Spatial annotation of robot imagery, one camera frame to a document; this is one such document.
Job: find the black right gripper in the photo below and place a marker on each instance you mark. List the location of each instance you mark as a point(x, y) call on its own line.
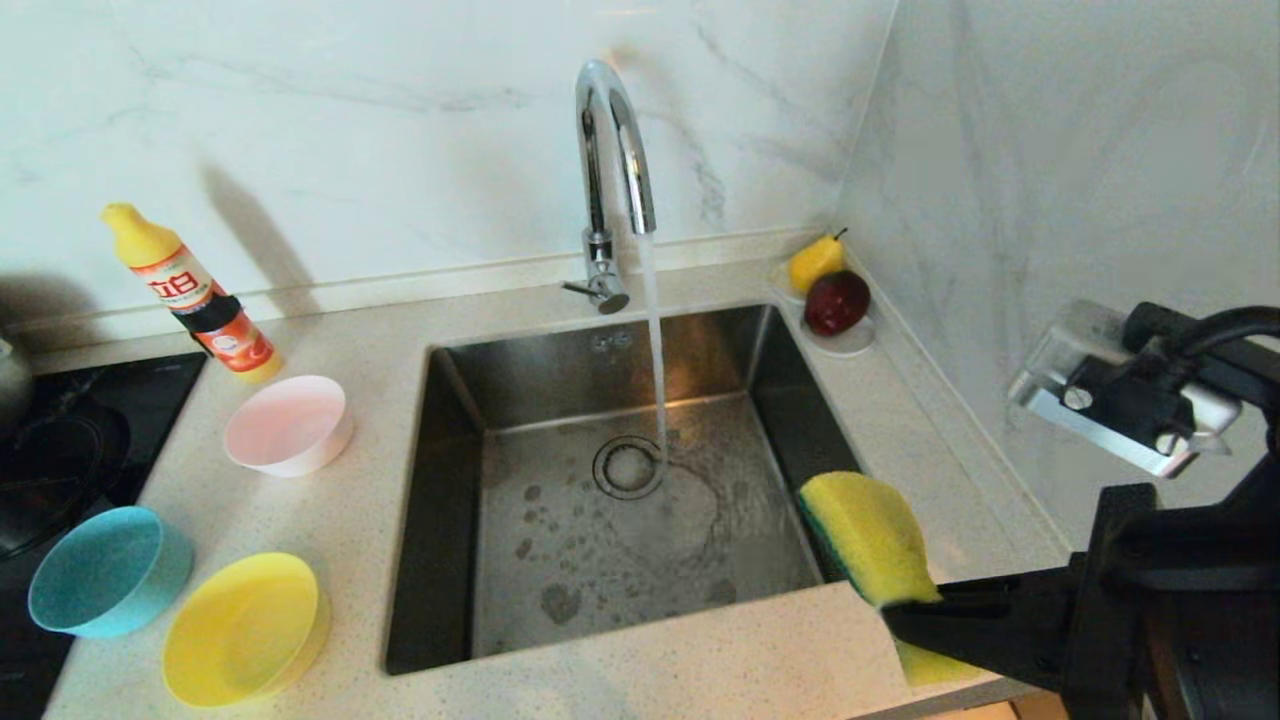
point(1125, 620)

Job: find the yellow green sponge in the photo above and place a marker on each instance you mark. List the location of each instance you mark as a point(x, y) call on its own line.
point(870, 530)

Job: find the orange dish soap bottle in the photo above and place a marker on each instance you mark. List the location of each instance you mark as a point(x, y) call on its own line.
point(190, 295)

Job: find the blue plastic bowl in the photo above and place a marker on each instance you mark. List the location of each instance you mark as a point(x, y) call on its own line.
point(105, 570)

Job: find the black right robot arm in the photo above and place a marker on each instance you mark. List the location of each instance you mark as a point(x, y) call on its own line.
point(1245, 620)

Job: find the round metal sink drain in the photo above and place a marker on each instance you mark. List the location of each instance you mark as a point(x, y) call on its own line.
point(628, 468)

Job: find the stainless steel sink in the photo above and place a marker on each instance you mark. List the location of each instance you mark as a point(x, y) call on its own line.
point(560, 580)

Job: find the small white saucer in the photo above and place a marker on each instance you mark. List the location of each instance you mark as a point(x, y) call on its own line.
point(852, 345)

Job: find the dark red apple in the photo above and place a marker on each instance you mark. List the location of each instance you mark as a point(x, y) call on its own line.
point(835, 303)

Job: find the yellow pear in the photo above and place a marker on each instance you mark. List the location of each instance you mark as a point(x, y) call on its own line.
point(812, 265)

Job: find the running tap water stream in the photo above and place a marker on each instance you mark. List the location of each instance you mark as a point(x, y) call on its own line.
point(655, 340)

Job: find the chrome gooseneck faucet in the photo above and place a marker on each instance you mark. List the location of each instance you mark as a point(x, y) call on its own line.
point(597, 200)

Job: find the pink plastic bowl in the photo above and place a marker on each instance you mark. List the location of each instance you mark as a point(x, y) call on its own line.
point(288, 425)

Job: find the yellow plastic bowl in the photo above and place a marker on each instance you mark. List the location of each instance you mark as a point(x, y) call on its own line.
point(240, 630)

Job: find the black glass cooktop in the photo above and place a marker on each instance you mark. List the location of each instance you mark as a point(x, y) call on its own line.
point(160, 390)

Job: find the black round pan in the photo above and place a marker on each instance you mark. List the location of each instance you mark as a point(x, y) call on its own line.
point(60, 470)

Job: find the metal kettle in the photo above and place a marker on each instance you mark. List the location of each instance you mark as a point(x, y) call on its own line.
point(12, 390)

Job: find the right wrist camera unit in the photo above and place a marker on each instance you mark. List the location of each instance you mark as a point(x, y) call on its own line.
point(1120, 400)

